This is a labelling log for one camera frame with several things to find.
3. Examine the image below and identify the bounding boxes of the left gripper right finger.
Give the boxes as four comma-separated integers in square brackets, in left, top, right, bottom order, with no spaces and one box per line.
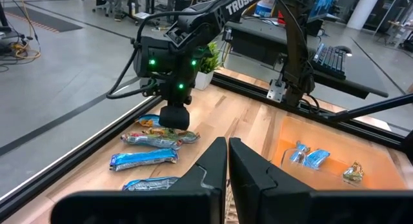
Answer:
[228,137,413,224]

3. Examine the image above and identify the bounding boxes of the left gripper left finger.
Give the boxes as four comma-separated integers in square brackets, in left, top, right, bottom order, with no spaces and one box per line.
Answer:
[50,136,228,224]

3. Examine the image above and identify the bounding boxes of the white label snack packet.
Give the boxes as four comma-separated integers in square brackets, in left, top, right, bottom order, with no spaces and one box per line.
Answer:
[121,176,180,192]

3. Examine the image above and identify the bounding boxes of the silver blue granola bar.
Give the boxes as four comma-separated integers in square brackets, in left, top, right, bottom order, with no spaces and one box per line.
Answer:
[288,140,311,165]
[303,148,332,170]

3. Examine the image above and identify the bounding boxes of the round woven placemat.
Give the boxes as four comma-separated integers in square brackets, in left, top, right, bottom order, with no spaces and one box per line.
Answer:
[225,180,240,224]

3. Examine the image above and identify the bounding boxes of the small potted green plant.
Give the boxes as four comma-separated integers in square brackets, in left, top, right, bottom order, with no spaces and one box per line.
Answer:
[194,41,224,91]

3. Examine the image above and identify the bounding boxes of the beige plastic bin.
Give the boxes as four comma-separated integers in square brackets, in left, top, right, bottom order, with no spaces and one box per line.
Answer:
[270,116,410,192]

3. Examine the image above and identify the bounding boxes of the grey computer desk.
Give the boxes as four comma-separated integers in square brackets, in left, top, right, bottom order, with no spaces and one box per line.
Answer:
[224,19,390,100]

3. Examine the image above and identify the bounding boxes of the person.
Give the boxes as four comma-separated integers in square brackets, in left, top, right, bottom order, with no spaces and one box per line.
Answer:
[111,0,126,22]

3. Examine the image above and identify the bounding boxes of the office chair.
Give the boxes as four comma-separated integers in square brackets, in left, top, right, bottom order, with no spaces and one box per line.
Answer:
[92,0,112,17]

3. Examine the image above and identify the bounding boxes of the white blue wipes tub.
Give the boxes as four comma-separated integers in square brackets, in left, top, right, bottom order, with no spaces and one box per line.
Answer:
[254,0,276,18]

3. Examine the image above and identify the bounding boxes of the black stand bar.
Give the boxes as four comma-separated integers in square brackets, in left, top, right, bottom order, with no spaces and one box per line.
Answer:
[328,93,413,123]

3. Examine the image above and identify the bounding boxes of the black floor mat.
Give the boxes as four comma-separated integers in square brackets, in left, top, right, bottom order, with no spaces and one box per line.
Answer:
[3,6,84,34]

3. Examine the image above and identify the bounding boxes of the black backlit keyboard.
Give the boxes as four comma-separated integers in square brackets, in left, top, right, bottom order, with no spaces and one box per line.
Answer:
[310,42,350,81]

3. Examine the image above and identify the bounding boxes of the black computer mouse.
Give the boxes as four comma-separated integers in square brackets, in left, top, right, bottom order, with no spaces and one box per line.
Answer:
[335,45,354,56]

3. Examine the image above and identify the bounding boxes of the blue computer screen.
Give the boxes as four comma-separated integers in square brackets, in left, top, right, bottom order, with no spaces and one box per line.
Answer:
[308,0,340,24]

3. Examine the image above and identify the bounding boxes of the white round pillar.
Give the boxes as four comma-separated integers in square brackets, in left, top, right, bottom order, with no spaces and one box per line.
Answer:
[346,0,384,31]

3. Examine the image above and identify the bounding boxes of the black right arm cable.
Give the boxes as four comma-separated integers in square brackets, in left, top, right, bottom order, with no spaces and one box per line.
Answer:
[105,39,162,101]

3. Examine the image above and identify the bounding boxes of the silver metal bracket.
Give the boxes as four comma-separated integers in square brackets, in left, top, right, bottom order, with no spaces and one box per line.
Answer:
[266,77,287,104]

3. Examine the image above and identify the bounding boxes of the black aluminium table frame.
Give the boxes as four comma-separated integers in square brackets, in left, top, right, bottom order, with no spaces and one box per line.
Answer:
[0,71,413,223]

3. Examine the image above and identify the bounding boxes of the yellow floor cable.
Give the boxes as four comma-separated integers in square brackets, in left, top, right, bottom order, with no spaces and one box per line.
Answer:
[11,0,42,60]

